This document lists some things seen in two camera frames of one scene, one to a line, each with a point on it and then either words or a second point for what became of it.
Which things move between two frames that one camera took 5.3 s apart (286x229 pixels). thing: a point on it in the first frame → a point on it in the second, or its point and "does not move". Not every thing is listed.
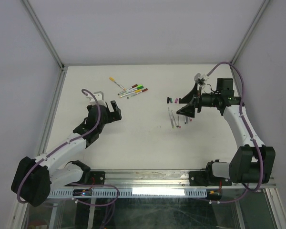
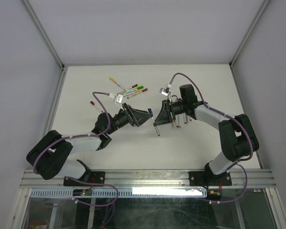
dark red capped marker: [142, 90] does not move
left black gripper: [113, 116] → [136, 117]
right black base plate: [207, 178] does not move
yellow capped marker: [115, 82] does not move
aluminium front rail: [159, 179] does not move
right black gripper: [188, 110] → [164, 117]
